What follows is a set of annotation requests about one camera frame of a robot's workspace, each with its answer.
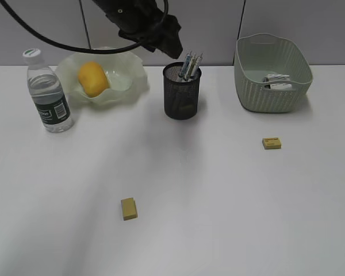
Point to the yellow mango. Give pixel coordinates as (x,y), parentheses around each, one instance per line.
(93,79)

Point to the pale green wavy plate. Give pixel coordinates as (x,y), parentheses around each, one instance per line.
(125,73)

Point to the yellow eraser front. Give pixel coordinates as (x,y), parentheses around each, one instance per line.
(129,209)

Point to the yellow eraser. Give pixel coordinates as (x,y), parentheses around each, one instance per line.
(129,209)
(271,143)
(186,109)

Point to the clear water bottle green label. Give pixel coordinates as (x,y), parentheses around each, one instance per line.
(47,93)

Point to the white waste paper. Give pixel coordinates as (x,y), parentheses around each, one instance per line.
(277,81)

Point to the pale green woven basket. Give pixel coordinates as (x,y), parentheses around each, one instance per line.
(271,73)

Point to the grey white ballpoint pen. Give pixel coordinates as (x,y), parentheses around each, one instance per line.
(196,66)

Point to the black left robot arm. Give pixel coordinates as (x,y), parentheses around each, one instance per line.
(143,23)

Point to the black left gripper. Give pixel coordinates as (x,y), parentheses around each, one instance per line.
(165,38)

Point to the beige ballpoint pen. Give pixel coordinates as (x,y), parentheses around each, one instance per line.
(190,68)

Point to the black mesh pen holder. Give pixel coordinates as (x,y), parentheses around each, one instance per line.
(178,94)

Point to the light blue ballpoint pen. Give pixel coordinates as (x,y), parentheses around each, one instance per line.
(184,67)

